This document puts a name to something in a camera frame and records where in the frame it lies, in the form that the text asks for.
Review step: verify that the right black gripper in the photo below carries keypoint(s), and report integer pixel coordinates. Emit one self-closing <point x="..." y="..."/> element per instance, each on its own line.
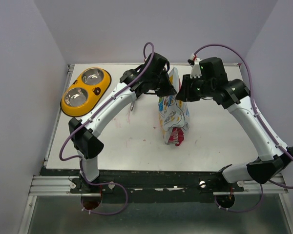
<point x="184" y="93"/>

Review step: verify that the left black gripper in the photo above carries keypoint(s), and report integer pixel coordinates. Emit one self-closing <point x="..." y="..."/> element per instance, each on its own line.
<point x="169" y="89"/>

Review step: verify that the pet food bag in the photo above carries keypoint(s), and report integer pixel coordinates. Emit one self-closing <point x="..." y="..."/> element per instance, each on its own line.
<point x="173" y="119"/>

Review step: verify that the metal food scoop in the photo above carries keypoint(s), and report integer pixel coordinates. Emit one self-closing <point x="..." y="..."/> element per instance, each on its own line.
<point x="132" y="105"/>

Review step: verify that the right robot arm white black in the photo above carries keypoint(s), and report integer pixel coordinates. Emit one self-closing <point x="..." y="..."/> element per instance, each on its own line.
<point x="274" y="155"/>

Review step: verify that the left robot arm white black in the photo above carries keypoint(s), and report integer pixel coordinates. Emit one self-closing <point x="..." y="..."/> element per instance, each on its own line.
<point x="85" y="132"/>

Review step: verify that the yellow double pet bowl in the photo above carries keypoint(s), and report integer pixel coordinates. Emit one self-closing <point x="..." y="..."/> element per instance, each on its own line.
<point x="85" y="92"/>

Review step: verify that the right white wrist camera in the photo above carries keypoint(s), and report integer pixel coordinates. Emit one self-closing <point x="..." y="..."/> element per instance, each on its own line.
<point x="194" y="62"/>

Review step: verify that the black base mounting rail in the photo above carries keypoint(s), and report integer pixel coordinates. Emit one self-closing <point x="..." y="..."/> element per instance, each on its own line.
<point x="114" y="186"/>

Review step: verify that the aluminium frame rail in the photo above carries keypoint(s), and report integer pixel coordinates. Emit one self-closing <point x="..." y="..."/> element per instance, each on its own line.
<point x="52" y="186"/>

